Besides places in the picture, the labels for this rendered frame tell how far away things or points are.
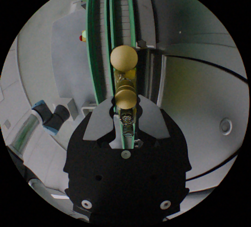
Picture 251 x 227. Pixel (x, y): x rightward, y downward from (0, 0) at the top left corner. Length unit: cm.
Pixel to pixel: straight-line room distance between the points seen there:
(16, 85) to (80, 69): 334
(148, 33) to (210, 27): 29
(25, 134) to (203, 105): 62
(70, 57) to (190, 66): 64
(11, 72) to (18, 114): 145
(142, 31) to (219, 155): 45
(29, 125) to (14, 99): 317
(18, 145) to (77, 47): 65
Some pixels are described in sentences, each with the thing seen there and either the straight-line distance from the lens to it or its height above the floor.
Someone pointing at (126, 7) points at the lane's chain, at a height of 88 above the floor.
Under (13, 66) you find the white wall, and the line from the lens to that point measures 386.
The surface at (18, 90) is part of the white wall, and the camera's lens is 374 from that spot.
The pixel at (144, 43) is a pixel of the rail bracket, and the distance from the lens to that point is 26.
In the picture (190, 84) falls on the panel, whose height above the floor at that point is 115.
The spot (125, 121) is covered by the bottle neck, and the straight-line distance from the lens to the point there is 18.
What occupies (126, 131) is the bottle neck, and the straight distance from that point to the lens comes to 20.
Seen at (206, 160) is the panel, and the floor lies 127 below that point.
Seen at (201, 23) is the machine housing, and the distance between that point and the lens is 22.
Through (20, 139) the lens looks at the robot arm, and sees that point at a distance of 51.
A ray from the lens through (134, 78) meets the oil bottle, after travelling 18.
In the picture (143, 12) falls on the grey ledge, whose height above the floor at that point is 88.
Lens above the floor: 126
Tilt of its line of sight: 58 degrees down
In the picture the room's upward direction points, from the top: 179 degrees counter-clockwise
